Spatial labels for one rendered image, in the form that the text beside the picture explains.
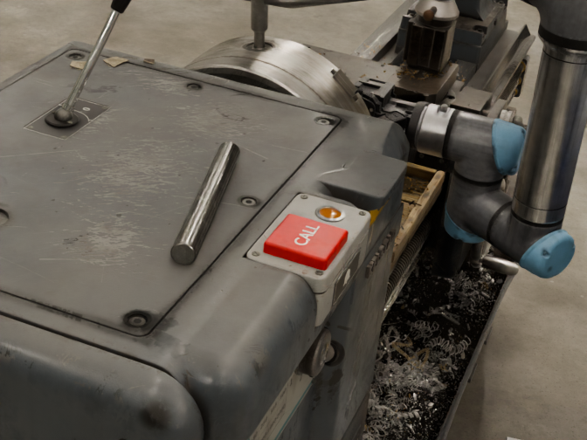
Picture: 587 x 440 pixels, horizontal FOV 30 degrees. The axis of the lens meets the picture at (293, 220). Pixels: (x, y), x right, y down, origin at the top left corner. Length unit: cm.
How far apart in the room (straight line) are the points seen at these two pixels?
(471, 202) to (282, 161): 57
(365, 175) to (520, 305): 218
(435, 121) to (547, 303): 175
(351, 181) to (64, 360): 39
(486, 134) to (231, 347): 83
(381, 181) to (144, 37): 372
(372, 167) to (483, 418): 175
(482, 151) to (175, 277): 77
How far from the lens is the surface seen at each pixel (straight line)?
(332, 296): 98
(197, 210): 98
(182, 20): 499
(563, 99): 147
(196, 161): 111
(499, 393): 292
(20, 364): 86
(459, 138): 161
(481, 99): 206
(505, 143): 160
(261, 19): 142
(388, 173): 113
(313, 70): 142
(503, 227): 160
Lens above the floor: 177
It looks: 31 degrees down
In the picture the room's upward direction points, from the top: 6 degrees clockwise
